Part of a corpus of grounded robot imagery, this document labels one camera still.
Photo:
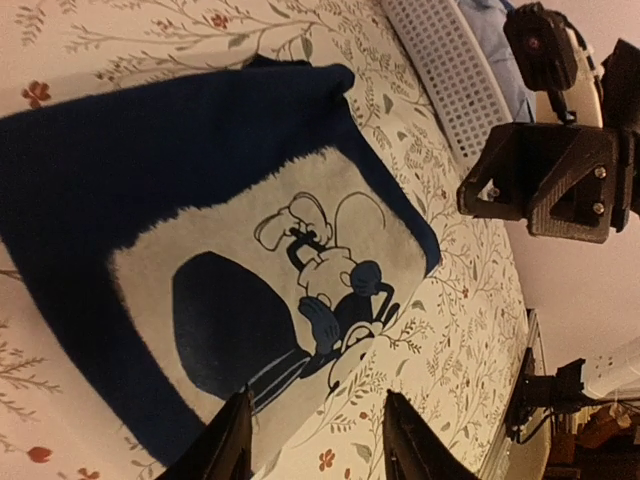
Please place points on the light blue shirt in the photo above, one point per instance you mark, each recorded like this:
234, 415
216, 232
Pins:
486, 19

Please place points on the navy blue t-shirt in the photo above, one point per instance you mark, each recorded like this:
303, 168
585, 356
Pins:
183, 241

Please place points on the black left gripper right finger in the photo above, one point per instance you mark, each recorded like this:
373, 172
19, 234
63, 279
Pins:
412, 451

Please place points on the aluminium front rail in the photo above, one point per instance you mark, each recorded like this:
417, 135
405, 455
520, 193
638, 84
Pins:
521, 445

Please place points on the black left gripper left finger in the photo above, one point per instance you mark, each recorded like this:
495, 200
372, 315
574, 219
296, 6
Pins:
224, 449

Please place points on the floral patterned table cloth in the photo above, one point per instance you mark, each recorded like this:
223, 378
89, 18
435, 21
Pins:
455, 348

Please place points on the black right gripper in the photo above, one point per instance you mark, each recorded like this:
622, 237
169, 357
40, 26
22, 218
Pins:
569, 182

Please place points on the white plastic laundry basket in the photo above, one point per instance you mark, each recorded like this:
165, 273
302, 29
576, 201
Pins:
454, 71

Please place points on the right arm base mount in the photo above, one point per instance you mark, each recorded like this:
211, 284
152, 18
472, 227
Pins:
536, 398

